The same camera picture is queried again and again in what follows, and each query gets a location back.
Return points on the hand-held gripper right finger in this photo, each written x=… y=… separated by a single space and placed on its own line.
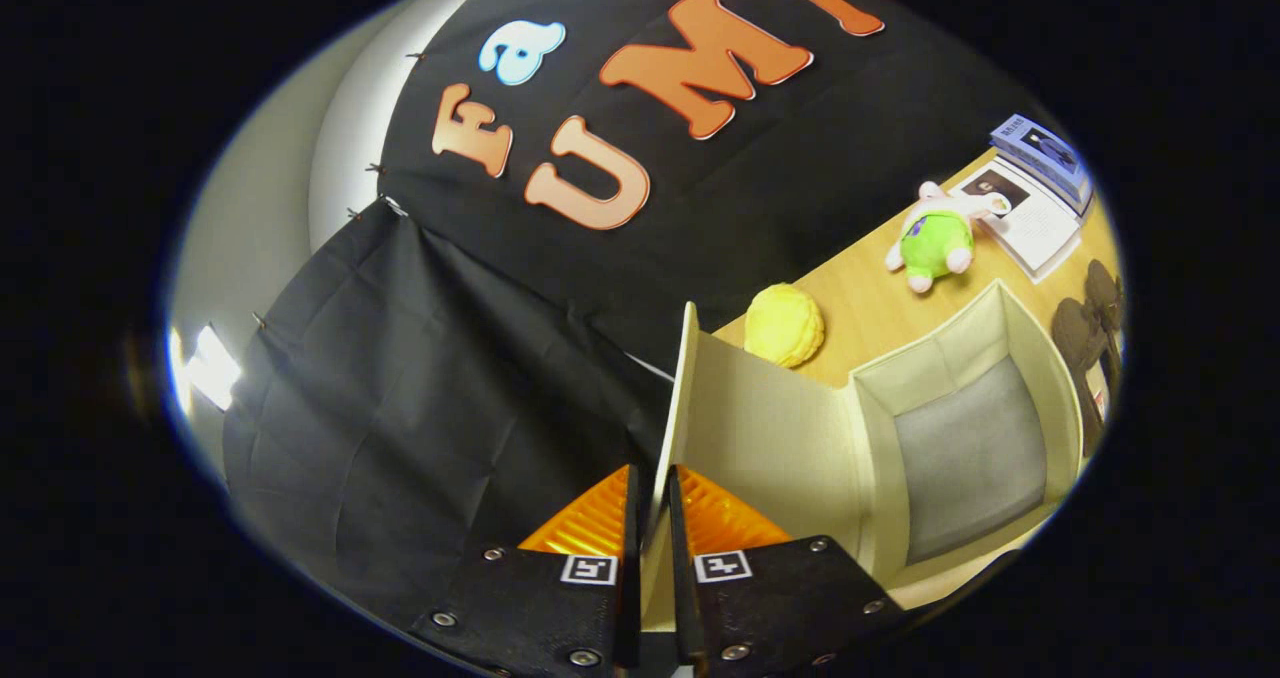
x=680 y=578

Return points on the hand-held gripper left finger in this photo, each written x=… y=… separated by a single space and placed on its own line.
x=631 y=578

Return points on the beige storage box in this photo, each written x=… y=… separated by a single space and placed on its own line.
x=760 y=438

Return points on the brown felt shoe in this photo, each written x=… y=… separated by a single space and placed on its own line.
x=1075 y=358
x=1105 y=293

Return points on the yellow plush ball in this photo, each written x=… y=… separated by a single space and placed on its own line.
x=785 y=326

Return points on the black backdrop cloth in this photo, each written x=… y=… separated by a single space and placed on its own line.
x=400 y=378

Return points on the pink and green plush toy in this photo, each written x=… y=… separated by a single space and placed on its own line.
x=935 y=243

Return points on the white portrait book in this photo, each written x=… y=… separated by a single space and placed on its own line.
x=1035 y=228

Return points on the light blue book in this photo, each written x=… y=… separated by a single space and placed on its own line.
x=1040 y=148

